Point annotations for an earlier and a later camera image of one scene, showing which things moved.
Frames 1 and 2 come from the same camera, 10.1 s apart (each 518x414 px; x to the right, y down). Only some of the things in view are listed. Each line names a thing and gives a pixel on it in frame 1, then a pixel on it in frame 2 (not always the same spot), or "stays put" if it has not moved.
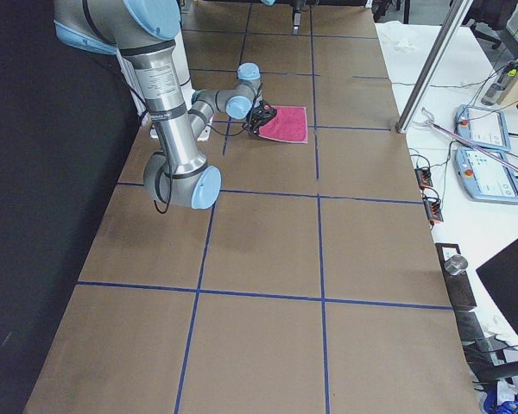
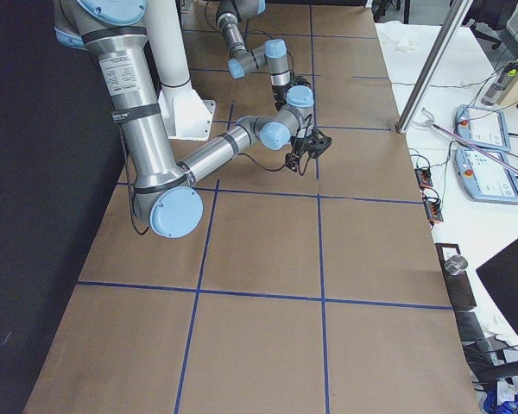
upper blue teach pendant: (483, 127) stays put
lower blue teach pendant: (487, 178) stays put
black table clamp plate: (458, 285) stays put
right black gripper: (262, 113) → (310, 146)
